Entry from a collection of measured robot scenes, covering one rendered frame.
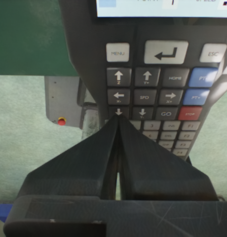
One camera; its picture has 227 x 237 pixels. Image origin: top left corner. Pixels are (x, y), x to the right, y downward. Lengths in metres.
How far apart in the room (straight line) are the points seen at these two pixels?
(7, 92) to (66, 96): 0.57
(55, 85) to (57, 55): 0.71
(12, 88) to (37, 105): 0.19
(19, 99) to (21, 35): 1.25
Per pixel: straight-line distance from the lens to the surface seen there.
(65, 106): 1.07
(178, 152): 0.16
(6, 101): 1.57
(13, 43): 0.29
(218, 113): 1.60
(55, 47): 0.28
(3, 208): 3.07
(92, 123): 0.75
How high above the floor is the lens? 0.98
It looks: 41 degrees down
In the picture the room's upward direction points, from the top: 178 degrees counter-clockwise
